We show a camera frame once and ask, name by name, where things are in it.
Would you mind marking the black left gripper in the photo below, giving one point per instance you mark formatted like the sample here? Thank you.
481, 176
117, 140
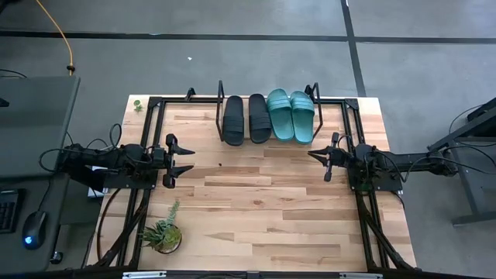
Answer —
160, 159

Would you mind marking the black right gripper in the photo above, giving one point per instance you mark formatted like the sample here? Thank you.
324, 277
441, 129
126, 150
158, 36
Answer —
341, 157

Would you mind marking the teal rubber slide sandal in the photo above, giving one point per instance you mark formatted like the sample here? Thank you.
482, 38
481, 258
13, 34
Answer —
280, 116
303, 120

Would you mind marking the black rubber slide sandal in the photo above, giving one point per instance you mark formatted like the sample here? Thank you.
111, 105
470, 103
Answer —
260, 120
233, 122

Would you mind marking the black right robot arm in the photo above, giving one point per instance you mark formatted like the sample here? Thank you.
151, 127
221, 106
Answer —
407, 162

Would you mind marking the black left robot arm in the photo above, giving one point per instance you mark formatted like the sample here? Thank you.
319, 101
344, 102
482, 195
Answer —
112, 159

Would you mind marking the small green plant sprig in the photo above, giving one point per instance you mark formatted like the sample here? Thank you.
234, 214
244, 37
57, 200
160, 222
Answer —
137, 105

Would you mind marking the potted green succulent plant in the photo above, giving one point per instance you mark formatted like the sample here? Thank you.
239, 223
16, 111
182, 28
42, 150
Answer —
164, 234

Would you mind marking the white box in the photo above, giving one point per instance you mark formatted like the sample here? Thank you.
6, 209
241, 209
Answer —
97, 191

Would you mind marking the silver table clamp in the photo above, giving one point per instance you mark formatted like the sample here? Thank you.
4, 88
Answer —
360, 276
144, 275

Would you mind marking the dark grey desk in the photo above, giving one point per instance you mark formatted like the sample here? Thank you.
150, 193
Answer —
54, 201

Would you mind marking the dark metal desk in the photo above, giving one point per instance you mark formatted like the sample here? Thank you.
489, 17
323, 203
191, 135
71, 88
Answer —
465, 131

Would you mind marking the grey flat panel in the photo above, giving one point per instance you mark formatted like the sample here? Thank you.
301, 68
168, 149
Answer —
35, 124

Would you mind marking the black round knob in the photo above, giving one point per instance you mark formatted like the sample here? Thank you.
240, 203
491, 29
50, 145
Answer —
57, 257

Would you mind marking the black computer mouse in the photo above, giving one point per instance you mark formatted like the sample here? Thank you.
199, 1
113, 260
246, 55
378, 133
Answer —
35, 228

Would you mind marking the black keyboard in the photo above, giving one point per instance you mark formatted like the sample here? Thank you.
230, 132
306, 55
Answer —
7, 211

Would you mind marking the black aluminium table frame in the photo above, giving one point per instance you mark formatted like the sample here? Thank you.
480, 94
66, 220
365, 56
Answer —
159, 116

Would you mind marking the wooden shelf with black frame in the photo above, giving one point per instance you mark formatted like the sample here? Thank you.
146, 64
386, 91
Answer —
219, 116

